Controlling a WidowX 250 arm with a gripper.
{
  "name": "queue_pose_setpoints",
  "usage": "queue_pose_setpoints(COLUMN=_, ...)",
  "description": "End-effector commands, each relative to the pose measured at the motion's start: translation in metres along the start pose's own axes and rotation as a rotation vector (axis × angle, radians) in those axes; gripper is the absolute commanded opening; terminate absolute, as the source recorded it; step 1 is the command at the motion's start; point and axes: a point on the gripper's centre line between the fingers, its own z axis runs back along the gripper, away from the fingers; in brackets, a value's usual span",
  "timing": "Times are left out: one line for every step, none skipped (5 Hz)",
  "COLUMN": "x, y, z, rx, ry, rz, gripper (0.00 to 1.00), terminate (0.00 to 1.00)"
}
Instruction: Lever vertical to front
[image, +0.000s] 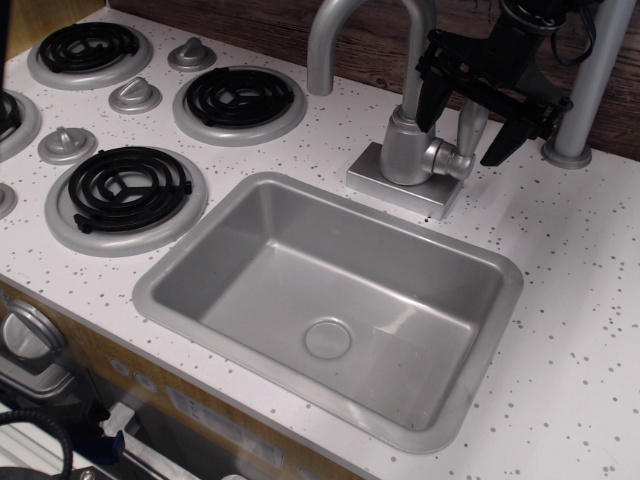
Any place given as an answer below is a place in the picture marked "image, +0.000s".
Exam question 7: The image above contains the stove burner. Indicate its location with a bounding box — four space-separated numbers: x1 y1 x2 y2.
45 146 208 257
172 66 307 147
1 90 41 162
27 22 153 91

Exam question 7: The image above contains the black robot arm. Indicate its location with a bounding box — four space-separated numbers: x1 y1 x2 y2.
416 1 573 166

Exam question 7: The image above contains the silver toy faucet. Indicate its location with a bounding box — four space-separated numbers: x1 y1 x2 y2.
307 0 463 220

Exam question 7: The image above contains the front right stove burner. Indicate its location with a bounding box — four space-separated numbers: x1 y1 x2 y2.
45 146 208 257

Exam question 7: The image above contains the silver stove knob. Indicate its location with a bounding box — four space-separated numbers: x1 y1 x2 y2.
167 37 216 72
38 127 97 165
108 77 162 115

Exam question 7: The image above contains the silver stove knob front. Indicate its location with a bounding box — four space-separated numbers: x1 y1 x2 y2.
38 127 97 165

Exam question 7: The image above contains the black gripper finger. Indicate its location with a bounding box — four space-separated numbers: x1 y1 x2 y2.
417 74 453 132
480 118 531 167

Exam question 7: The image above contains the silver oven dial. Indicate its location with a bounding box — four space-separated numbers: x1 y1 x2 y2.
1 300 66 374

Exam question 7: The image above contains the back right stove burner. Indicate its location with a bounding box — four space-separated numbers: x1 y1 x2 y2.
172 66 307 147

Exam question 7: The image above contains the back left stove burner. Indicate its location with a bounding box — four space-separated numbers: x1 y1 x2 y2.
27 22 153 91

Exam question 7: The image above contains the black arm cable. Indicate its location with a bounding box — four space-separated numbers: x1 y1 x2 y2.
549 0 601 66

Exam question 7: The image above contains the silver faucet lever handle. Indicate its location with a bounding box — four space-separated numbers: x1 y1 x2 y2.
422 99 489 181

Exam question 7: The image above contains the grey support pole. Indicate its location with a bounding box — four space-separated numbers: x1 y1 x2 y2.
542 0 636 170

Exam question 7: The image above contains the silver stove knob back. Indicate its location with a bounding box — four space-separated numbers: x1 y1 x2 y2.
167 37 216 72

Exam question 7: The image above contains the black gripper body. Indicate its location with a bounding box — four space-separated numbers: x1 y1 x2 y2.
416 28 572 139

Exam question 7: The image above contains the silver stove knob middle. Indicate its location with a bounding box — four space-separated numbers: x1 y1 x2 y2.
108 77 162 115

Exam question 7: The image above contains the grey toy sink basin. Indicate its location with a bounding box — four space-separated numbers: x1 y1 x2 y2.
133 172 524 454

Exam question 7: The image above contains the front left stove burner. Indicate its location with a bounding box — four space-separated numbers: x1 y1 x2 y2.
1 90 41 162

